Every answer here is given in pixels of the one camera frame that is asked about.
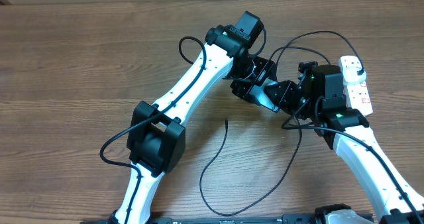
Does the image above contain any white charger plug adapter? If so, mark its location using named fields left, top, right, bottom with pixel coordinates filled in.
left=342, top=68, right=367, bottom=86

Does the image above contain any blue Galaxy smartphone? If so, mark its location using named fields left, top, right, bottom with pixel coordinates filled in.
left=250, top=79, right=280, bottom=113

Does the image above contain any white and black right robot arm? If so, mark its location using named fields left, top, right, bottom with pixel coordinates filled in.
left=264, top=56, right=423, bottom=223

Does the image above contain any black charger cable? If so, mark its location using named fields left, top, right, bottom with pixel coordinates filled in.
left=199, top=30, right=365, bottom=217

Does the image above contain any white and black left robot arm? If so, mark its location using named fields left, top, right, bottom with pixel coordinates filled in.
left=106, top=11, right=279, bottom=223

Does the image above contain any white power strip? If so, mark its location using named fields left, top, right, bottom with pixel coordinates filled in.
left=338, top=56, right=373, bottom=117

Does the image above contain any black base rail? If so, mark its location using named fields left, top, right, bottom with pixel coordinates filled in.
left=80, top=213, right=374, bottom=224

